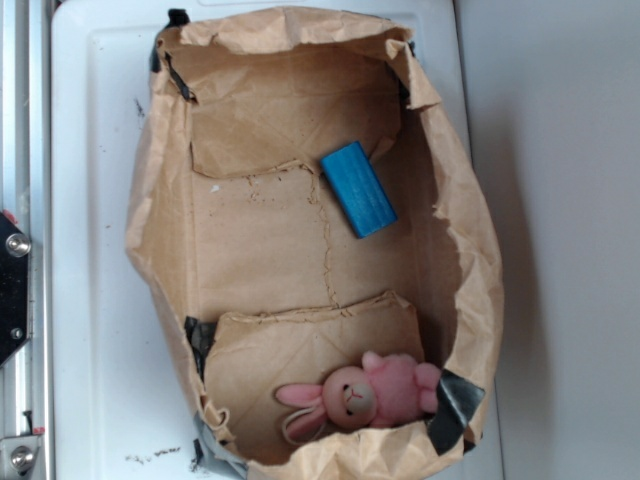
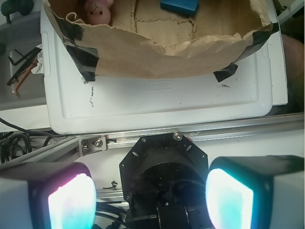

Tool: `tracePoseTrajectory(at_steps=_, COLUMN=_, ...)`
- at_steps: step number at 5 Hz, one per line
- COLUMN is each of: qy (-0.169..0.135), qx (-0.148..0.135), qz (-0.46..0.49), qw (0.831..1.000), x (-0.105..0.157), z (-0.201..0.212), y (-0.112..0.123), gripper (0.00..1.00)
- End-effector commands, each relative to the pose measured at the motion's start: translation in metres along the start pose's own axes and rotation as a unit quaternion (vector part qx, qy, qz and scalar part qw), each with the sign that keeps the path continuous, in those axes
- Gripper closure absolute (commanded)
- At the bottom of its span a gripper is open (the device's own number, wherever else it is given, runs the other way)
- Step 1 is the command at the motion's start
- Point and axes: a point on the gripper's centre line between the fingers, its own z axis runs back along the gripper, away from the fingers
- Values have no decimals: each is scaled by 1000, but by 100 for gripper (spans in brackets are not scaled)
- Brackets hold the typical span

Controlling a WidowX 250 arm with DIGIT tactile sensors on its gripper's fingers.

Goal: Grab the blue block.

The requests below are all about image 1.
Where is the black metal bracket plate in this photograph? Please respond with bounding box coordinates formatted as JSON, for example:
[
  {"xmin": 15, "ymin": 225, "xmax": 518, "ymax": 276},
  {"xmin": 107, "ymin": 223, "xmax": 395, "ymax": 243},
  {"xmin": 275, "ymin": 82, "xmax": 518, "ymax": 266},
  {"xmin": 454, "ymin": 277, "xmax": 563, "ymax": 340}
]
[{"xmin": 0, "ymin": 213, "xmax": 31, "ymax": 365}]

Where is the blue wooden block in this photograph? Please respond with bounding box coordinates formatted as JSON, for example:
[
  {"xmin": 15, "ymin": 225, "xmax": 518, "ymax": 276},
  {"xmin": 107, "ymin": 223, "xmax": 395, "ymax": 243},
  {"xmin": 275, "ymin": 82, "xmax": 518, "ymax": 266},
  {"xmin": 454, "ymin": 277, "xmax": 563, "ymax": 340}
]
[{"xmin": 320, "ymin": 141, "xmax": 398, "ymax": 238}]

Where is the aluminium frame rail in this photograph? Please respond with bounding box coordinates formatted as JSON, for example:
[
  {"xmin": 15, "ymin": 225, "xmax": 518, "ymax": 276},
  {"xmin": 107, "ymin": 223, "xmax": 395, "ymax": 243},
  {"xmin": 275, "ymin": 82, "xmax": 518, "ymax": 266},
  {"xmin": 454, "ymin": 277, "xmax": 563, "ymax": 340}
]
[{"xmin": 1, "ymin": 1, "xmax": 55, "ymax": 479}]

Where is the pink plush bunny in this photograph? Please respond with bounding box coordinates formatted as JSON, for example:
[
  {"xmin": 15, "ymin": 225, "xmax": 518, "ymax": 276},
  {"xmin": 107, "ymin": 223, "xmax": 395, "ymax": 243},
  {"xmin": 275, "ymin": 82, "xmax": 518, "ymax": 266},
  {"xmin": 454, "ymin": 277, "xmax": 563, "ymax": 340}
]
[{"xmin": 275, "ymin": 351, "xmax": 442, "ymax": 445}]

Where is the white plastic tray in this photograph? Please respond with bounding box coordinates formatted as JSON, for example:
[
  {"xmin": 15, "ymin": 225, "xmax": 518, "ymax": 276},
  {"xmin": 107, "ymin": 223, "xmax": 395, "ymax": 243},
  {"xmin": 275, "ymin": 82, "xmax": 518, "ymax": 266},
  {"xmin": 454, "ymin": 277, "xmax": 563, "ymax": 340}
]
[{"xmin": 49, "ymin": 0, "xmax": 506, "ymax": 480}]

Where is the silver corner bracket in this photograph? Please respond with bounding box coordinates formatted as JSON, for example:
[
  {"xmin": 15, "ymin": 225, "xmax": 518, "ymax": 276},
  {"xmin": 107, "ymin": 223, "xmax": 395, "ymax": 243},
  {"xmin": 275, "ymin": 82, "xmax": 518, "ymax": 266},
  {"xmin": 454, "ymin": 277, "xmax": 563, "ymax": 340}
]
[{"xmin": 1, "ymin": 435, "xmax": 41, "ymax": 480}]

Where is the brown paper bag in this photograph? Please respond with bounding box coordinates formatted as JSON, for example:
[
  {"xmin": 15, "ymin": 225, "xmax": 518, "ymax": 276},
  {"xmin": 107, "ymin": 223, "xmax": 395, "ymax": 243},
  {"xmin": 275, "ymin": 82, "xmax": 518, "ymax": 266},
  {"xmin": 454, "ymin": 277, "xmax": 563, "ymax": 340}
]
[{"xmin": 126, "ymin": 6, "xmax": 504, "ymax": 479}]

